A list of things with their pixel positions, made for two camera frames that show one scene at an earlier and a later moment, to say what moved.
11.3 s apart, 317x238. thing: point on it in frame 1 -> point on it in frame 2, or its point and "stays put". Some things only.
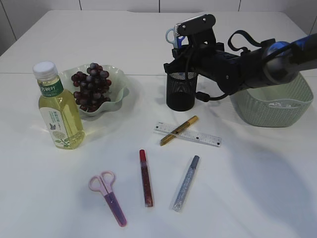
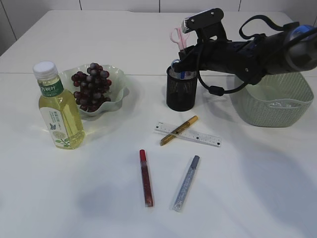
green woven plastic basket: (275, 105) stays put
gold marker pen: (173, 134) stays put
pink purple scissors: (103, 184) -> (182, 41)
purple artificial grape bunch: (93, 85) stays put
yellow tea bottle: (60, 109) stays put
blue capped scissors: (177, 40) -> (183, 73)
